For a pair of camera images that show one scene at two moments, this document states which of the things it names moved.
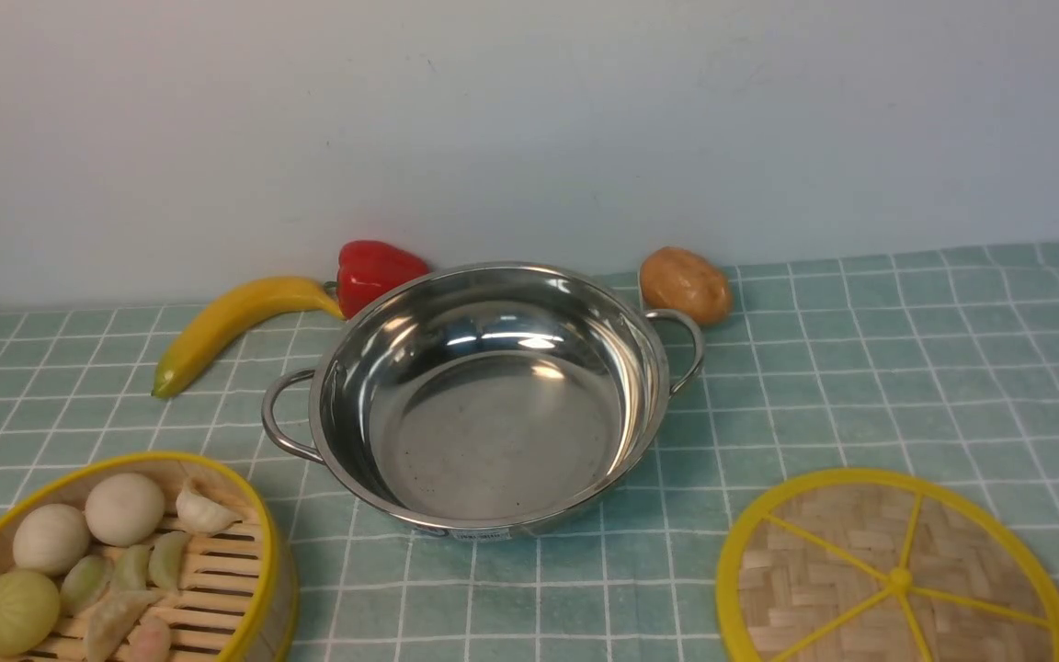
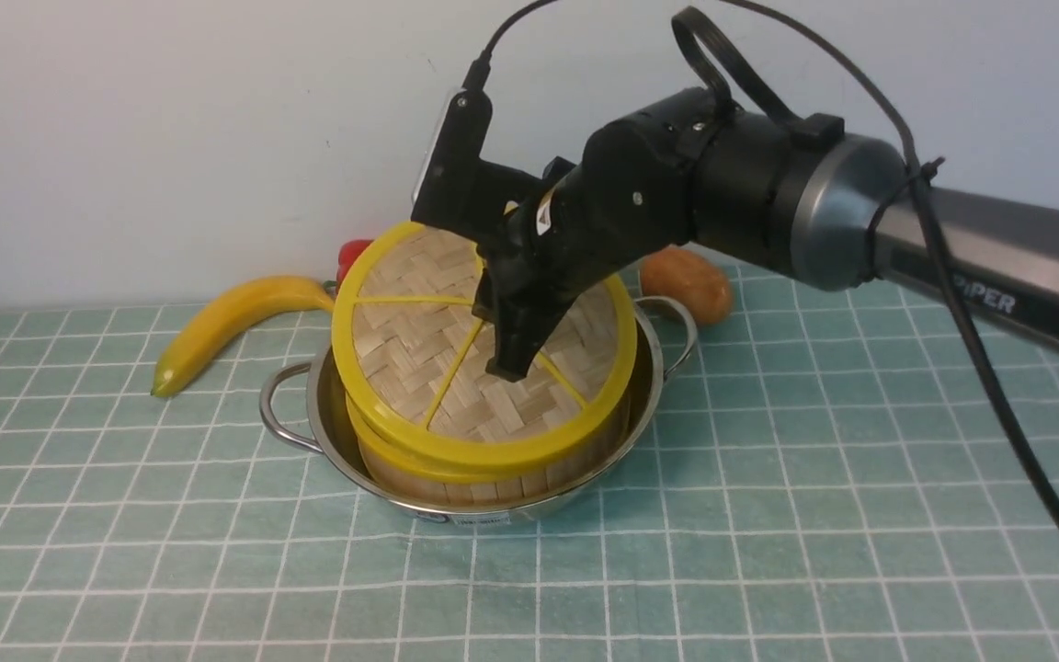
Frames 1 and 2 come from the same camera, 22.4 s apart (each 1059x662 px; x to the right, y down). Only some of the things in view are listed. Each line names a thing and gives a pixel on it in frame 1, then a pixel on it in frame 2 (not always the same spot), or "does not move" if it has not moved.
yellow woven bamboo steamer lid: (883, 564) to (415, 348)
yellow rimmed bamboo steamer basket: (142, 556) to (413, 485)
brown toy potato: (675, 278) does not move
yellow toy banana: (224, 313) does not move
